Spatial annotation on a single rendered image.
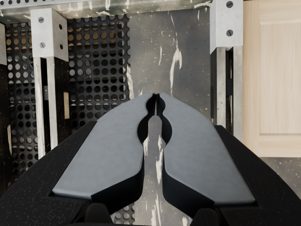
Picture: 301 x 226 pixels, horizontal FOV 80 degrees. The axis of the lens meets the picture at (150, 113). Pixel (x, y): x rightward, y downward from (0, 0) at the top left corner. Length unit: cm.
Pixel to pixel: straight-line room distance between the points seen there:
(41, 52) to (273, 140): 66
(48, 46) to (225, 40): 45
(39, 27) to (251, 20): 56
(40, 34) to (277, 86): 64
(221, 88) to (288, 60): 20
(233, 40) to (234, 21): 4
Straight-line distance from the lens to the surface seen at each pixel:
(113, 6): 57
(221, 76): 47
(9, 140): 74
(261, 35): 59
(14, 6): 69
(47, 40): 58
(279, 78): 58
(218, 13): 51
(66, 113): 59
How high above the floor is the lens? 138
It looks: 30 degrees down
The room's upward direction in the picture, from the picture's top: 177 degrees counter-clockwise
